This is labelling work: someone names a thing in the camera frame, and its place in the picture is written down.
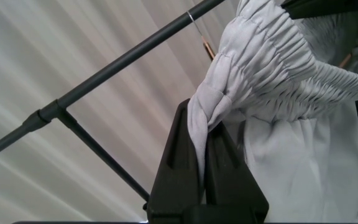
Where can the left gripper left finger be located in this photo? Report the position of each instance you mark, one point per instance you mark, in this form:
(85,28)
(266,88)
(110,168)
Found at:
(176,180)

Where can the black clothes rack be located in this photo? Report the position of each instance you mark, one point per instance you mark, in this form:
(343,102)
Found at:
(120,62)

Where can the pale grey shorts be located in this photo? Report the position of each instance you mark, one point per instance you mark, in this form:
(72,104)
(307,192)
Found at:
(275,155)

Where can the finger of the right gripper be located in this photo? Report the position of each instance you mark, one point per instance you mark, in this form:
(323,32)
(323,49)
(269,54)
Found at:
(322,7)

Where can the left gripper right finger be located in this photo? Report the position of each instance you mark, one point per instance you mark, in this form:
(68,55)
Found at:
(235,193)

